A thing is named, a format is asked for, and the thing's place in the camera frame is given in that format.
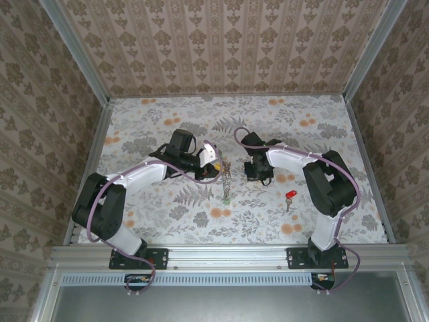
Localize silver key with red tag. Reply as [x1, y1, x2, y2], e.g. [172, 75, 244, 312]
[284, 189, 300, 213]

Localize floral patterned table cover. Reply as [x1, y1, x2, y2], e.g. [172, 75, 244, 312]
[72, 95, 389, 246]

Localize black right base mounting plate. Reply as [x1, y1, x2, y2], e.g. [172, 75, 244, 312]
[286, 247, 349, 270]

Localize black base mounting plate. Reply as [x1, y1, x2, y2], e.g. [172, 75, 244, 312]
[286, 247, 349, 270]
[109, 247, 169, 270]

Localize black left base mounting plate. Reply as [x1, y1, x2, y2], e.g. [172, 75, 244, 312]
[109, 247, 169, 270]

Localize grey metal panel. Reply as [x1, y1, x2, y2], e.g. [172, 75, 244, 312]
[29, 268, 429, 322]

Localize black connector box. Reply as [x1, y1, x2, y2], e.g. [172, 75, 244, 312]
[310, 272, 336, 290]
[124, 273, 151, 291]

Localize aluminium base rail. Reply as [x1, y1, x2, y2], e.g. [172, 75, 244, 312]
[50, 244, 412, 271]

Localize aluminium table side rail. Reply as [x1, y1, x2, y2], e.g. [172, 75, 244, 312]
[345, 97, 396, 243]
[65, 100, 115, 246]

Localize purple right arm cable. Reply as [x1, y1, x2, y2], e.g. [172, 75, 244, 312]
[233, 126, 362, 296]

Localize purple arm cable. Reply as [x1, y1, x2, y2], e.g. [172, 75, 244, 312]
[233, 126, 362, 296]
[86, 140, 225, 298]

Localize grey slotted cable duct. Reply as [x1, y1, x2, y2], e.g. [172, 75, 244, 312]
[61, 272, 314, 287]

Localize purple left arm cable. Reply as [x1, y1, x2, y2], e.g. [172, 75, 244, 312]
[86, 140, 225, 298]

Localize aluminium frame post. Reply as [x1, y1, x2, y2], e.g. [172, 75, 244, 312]
[343, 0, 409, 101]
[39, 0, 111, 105]

